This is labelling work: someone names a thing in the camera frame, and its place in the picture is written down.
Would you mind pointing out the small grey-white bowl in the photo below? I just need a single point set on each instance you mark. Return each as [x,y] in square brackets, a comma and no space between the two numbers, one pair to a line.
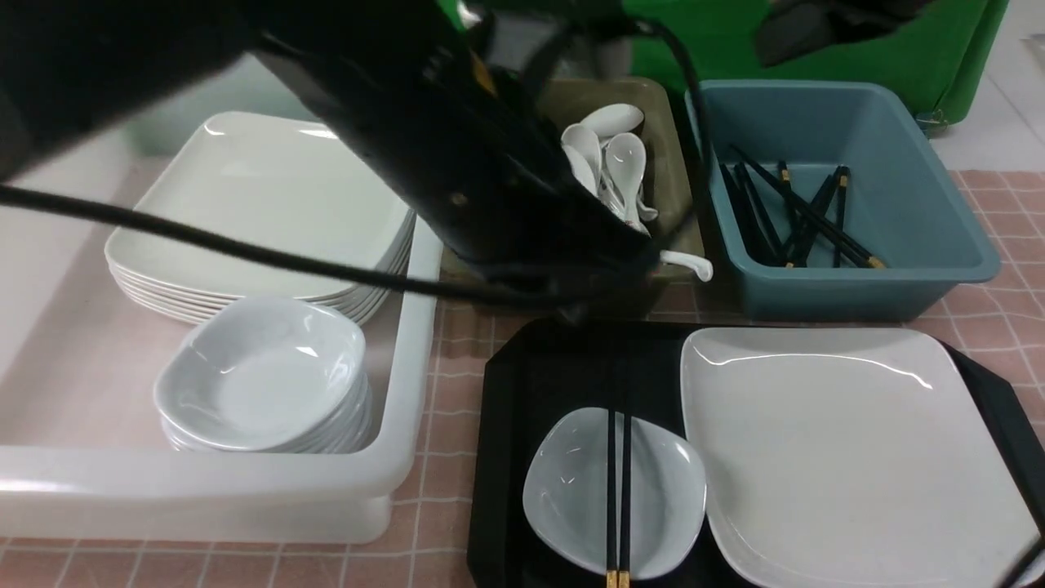
[564,494]

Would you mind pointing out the large white square plate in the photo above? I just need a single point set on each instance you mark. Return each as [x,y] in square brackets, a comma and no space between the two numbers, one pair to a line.
[848,457]

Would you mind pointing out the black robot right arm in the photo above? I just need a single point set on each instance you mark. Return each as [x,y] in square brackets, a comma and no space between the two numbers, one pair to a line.
[793,29]

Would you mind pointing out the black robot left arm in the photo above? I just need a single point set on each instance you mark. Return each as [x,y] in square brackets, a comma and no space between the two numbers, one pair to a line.
[395,81]

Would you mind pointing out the black plastic serving tray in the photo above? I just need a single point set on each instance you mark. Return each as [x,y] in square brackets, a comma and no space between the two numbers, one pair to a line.
[548,370]

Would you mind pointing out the white spoon right of bin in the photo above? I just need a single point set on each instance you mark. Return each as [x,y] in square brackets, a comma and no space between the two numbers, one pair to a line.
[624,162]

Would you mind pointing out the white spoon of bin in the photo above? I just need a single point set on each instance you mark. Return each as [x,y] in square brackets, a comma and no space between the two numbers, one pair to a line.
[614,119]
[624,162]

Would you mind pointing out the olive green spoon bin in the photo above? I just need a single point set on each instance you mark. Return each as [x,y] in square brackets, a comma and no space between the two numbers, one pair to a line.
[667,185]

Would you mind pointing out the white spoon with red label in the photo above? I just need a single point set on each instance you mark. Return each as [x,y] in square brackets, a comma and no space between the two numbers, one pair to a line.
[699,267]

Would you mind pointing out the white spoon top of bin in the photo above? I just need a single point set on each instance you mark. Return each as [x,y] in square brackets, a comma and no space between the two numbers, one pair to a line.
[614,119]

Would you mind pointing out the stack of white square plates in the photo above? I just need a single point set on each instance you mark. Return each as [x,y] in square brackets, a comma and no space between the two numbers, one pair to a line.
[275,183]

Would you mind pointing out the pink checkered tablecloth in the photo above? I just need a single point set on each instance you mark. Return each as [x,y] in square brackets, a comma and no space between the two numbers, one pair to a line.
[425,544]

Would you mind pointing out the stack of small white bowls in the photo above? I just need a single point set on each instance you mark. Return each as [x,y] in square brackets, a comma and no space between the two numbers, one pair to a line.
[268,375]

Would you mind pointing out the black chopstick long diagonal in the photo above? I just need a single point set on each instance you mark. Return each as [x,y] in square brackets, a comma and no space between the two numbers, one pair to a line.
[849,247]

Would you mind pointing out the blue chopstick bin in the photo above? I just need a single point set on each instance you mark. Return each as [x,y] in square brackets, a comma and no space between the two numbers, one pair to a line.
[901,204]

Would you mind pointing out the large white plastic tub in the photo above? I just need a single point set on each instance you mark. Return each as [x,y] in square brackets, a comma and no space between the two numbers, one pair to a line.
[83,454]

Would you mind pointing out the green backdrop cloth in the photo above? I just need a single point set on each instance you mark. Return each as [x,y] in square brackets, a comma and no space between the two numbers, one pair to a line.
[933,64]

